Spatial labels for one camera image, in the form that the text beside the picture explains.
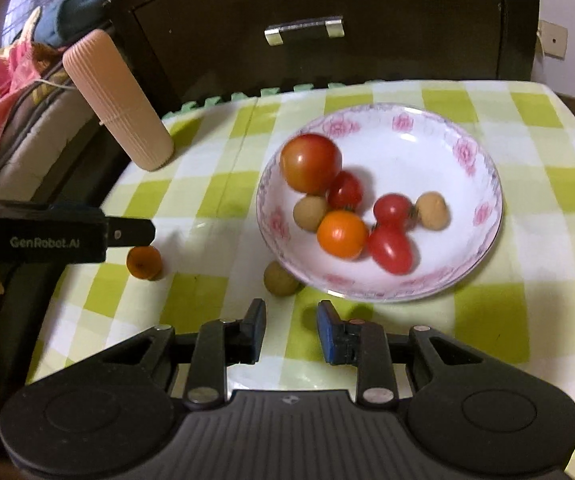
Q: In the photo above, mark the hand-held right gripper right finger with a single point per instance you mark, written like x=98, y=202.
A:
x=326, y=332

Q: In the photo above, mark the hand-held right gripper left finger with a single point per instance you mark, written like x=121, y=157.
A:
x=256, y=331

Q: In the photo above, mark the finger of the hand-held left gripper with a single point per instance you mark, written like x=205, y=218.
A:
x=130, y=232
x=75, y=205

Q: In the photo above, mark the small orange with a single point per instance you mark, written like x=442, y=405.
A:
x=143, y=262

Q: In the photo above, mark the brown longan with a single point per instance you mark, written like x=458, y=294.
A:
x=280, y=280
x=433, y=210
x=310, y=214

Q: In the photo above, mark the orange cherry tomato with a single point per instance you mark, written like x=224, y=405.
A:
x=342, y=234

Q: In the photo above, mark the oblong cherry tomato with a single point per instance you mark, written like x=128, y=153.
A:
x=390, y=251

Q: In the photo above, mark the round cherry tomato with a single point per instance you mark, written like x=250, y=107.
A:
x=391, y=210
x=348, y=191

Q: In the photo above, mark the large red tomato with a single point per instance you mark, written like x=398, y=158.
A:
x=311, y=162

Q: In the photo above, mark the white floral plate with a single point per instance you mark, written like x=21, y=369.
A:
x=417, y=160

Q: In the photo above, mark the pink ribbed cylinder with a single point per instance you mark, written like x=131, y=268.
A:
x=117, y=102

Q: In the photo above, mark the green foam mat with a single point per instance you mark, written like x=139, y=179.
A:
x=267, y=94

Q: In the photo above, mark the blue cloth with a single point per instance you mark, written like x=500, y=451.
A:
x=82, y=0

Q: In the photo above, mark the green checkered tablecloth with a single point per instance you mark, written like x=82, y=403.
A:
x=542, y=240

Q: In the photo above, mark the dark wooden cabinet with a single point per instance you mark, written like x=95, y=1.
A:
x=417, y=20

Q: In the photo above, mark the beige wall socket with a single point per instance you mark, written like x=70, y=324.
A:
x=553, y=39

